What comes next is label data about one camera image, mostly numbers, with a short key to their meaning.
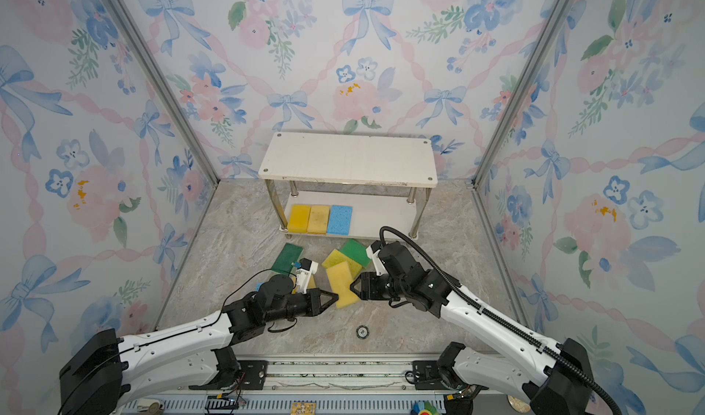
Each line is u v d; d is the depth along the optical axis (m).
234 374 0.67
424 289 0.54
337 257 0.95
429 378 0.73
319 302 0.69
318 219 0.98
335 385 0.73
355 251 0.97
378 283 0.64
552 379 0.39
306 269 0.71
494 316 0.46
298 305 0.66
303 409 0.69
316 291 0.68
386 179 0.75
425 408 0.69
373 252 0.70
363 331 0.82
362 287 0.71
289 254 0.95
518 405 0.70
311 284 0.70
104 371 0.41
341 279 0.76
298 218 0.98
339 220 0.98
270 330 0.67
